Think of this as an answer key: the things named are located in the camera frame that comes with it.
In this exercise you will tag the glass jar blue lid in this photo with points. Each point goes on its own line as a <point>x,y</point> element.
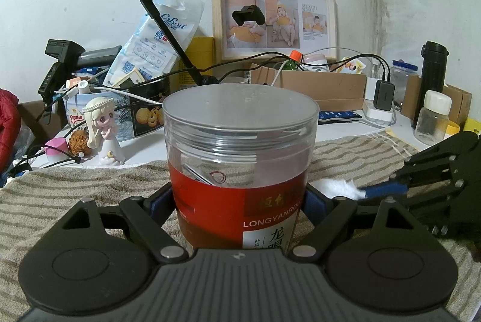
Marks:
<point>402,81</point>

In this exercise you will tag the round cookie tin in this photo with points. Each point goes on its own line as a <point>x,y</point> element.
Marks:
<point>146,115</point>

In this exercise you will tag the small bottle white cap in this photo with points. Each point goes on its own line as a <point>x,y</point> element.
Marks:
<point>432,119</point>

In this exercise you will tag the pink bottle cap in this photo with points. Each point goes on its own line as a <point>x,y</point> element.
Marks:
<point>56,146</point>

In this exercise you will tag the pink white container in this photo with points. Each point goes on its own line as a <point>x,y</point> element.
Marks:
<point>319,59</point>

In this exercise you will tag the clear plastic jar red label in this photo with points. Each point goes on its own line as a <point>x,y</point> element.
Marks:
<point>240,141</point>

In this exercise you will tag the black grey handheld gimbal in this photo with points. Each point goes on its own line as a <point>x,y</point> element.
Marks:
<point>62,47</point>

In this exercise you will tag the brown walnut ball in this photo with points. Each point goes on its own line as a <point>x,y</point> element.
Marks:
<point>78,143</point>

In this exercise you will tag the brown cardboard box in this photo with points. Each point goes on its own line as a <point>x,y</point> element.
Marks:
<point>323,85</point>

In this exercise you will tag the yellow box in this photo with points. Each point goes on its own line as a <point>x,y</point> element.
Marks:
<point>201,51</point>

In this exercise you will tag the red cloth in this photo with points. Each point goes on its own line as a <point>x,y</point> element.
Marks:
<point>9,119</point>

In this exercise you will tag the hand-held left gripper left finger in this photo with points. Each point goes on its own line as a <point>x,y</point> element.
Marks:
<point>162,202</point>

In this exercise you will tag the striped beige towel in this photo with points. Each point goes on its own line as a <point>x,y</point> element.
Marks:
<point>94,179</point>

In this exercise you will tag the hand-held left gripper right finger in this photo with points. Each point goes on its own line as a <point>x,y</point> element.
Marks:
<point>313,204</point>

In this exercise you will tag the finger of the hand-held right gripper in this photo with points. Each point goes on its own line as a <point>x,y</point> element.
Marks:
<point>390,189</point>
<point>424,213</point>

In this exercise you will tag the blonde doll figurine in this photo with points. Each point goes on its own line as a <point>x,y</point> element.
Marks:
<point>105,126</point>

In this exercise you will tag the white power adapter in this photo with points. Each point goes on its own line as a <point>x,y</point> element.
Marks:
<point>372,111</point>

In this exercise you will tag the wooden photo frame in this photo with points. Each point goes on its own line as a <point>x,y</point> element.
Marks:
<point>297,21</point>

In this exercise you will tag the small brown carton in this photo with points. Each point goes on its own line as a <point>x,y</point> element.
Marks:
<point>456,100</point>

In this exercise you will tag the yellow printed packet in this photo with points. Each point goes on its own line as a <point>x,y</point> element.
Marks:
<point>353,66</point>

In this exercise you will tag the black thermos flask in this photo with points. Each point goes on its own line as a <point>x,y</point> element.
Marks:
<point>430,81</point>

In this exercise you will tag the black charger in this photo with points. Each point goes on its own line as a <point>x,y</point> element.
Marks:
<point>383,96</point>

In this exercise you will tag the white cotton pad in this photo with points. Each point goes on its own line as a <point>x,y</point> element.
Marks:
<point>344,188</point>

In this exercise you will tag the white blue wipes pack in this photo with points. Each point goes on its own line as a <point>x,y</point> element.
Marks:
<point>150,51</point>

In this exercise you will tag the blue dotted cloth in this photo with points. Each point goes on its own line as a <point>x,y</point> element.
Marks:
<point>338,115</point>

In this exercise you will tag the green bottle orange cap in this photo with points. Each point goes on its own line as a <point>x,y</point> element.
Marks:
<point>292,61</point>

